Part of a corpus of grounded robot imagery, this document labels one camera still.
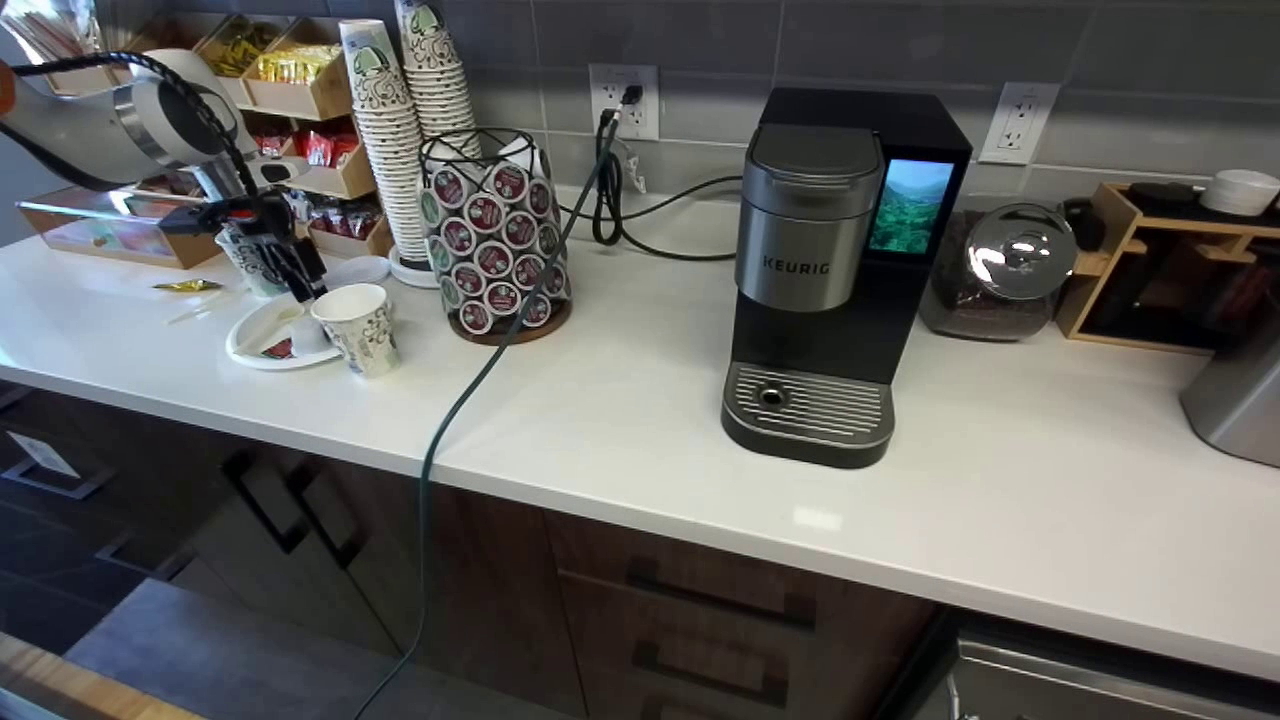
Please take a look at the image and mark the black silver coffee maker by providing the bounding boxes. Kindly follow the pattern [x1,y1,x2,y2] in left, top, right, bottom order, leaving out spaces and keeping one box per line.
[714,84,977,474]

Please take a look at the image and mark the wire coffee pod carousel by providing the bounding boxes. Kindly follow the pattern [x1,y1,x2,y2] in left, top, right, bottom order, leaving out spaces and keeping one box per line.
[415,124,579,348]

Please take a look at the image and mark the black drawer handle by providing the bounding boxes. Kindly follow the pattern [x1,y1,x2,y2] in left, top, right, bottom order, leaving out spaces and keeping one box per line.
[632,632,792,709]
[620,551,821,635]

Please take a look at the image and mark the wooden tea bag box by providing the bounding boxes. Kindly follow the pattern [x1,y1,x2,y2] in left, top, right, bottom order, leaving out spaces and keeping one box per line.
[14,184,222,274]

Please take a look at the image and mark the yellow green packet pile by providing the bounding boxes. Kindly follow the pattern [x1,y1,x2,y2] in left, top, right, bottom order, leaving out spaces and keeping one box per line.
[197,17,278,79]

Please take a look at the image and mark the round container with glass lid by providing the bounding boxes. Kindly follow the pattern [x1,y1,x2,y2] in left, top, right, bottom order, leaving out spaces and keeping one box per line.
[915,202,1083,348]

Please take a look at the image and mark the brown wooden bin organizer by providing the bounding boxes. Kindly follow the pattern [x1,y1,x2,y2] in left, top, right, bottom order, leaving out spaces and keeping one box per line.
[34,7,401,259]

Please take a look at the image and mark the tall paper cup stack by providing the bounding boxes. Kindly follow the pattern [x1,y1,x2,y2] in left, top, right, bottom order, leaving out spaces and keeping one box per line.
[393,0,481,146]
[336,17,434,274]

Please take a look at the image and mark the silver appliance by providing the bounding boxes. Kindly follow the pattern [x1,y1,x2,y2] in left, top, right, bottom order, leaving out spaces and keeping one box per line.
[1175,317,1280,474]

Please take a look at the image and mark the black power cord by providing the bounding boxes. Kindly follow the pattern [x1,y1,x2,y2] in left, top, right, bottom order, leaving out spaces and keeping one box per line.
[586,79,748,268]

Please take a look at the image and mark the white wall outlet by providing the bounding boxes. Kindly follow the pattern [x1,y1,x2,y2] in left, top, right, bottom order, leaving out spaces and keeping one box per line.
[977,76,1064,172]
[585,61,664,146]

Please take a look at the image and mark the black cabinet door handle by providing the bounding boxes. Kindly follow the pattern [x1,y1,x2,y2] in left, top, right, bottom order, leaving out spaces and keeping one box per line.
[288,466,370,572]
[220,447,317,557]

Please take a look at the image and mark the green cable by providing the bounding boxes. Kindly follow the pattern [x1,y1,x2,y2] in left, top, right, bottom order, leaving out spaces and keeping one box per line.
[346,107,629,720]

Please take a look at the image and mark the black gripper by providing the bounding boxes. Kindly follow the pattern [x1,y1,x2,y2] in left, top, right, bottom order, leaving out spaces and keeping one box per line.
[197,181,336,308]

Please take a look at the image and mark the white paper plate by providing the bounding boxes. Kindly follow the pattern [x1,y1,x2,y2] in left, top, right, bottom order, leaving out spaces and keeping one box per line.
[220,289,346,376]

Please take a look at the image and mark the small red packet pile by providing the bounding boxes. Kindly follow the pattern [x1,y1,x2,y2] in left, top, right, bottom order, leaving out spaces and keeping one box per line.
[303,196,393,245]

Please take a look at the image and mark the white bowl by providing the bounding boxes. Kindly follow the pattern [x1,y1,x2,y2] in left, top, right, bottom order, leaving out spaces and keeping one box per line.
[1201,164,1280,226]

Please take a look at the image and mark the bright yellow packet pile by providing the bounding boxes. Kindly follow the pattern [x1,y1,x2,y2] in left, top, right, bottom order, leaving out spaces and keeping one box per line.
[251,37,346,94]

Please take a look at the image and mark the stainless steel built-in appliance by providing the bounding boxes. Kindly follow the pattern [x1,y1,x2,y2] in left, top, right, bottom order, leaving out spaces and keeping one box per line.
[915,620,1280,720]

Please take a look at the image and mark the light wooden rack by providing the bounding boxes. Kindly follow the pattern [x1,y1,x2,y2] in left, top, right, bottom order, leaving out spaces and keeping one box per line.
[1050,175,1280,362]

